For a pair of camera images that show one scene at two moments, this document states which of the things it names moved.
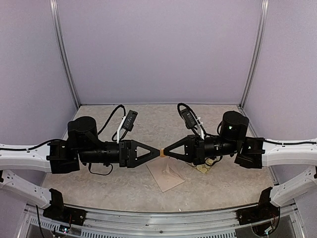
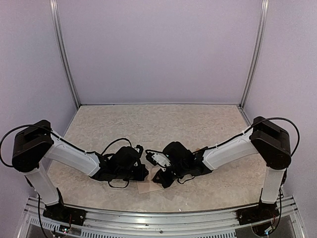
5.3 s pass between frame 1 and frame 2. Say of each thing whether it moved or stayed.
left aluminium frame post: stayed
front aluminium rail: stayed
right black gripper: moved
